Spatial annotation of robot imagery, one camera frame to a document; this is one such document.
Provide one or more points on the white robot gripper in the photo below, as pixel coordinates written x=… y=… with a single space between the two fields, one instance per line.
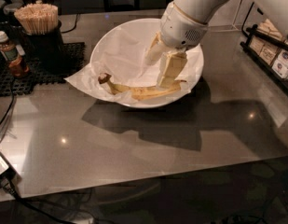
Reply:
x=180 y=29

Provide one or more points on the spotted yellow banana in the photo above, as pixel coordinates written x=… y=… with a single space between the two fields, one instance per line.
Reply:
x=138 y=93

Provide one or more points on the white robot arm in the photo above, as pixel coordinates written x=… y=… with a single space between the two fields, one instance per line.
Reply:
x=203 y=10

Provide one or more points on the large white bowl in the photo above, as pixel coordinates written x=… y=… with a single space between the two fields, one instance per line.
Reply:
x=125 y=56

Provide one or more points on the white paper liner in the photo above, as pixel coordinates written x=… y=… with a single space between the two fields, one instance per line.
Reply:
x=125 y=66

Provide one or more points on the clear acrylic stand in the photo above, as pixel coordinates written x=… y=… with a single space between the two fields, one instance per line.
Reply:
x=230 y=16

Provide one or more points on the black grid rubber mat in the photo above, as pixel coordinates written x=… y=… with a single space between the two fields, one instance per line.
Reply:
x=38 y=74

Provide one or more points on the brown sugar packet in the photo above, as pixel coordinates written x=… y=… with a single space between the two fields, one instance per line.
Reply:
x=268 y=53

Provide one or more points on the black condiment rack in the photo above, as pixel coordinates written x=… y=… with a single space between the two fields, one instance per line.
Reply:
x=246 y=46

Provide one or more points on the white sugar packet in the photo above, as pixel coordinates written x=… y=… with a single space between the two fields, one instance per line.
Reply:
x=281 y=69

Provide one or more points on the black cup of wooden sticks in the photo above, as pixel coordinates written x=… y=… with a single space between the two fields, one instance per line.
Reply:
x=41 y=25

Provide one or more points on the brown sauce bottle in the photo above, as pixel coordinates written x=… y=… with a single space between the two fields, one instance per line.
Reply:
x=15 y=63

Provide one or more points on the dark lidded jar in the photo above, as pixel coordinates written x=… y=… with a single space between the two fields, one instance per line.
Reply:
x=9 y=11

